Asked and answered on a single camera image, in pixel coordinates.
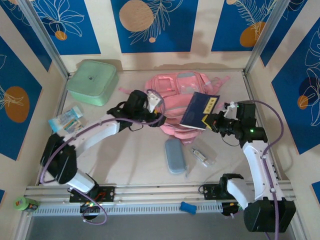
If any aluminium front frame rail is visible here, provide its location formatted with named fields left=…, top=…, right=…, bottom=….
left=24, top=181, right=298, bottom=202

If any aluminium frame post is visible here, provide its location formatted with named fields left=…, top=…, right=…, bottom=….
left=243, top=0, right=293, bottom=77
left=16, top=0, right=71, bottom=80

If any navy book with yellow label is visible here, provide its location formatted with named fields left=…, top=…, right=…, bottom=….
left=179, top=91, right=221, bottom=131

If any green tape roll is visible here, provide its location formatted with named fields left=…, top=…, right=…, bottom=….
left=12, top=196, right=41, bottom=213

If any aluminium side rail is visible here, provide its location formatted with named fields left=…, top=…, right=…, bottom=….
left=36, top=73, right=71, bottom=187
left=241, top=71, right=293, bottom=186

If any pink student backpack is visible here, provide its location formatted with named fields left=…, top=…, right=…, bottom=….
left=117, top=71, right=231, bottom=146

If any mint green square lunch case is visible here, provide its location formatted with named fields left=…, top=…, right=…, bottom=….
left=66, top=59, right=120, bottom=108

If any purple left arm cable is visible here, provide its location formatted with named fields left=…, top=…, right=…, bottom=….
left=39, top=88, right=167, bottom=226

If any small circuit board with wires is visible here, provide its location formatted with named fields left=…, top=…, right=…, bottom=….
left=221, top=201, right=245, bottom=218
left=79, top=201, right=101, bottom=213

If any grey-blue pencil case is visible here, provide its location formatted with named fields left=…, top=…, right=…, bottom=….
left=164, top=138, right=187, bottom=175

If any grey slotted cable duct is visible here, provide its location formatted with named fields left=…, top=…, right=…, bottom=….
left=32, top=201, right=225, bottom=217

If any clear packet of printed cards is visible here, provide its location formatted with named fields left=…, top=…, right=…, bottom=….
left=62, top=117, right=87, bottom=138

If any blue bone-shaped clip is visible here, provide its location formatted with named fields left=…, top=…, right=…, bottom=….
left=180, top=201, right=198, bottom=215

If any blue tissue pack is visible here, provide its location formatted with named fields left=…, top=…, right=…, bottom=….
left=48, top=105, right=84, bottom=133

